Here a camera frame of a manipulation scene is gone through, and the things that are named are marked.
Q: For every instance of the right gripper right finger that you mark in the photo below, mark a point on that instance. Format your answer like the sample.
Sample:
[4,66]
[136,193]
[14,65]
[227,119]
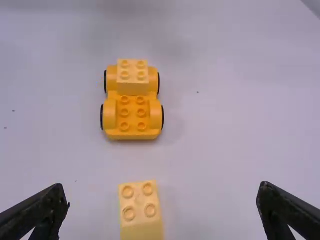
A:
[280,207]

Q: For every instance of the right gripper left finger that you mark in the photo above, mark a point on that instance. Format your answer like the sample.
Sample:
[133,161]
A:
[47,207]

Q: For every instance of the yellow toy car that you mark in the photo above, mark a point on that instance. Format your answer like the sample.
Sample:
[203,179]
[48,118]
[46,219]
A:
[132,112]

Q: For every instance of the yellow toy brick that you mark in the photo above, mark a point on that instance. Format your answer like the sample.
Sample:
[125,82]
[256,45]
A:
[140,212]

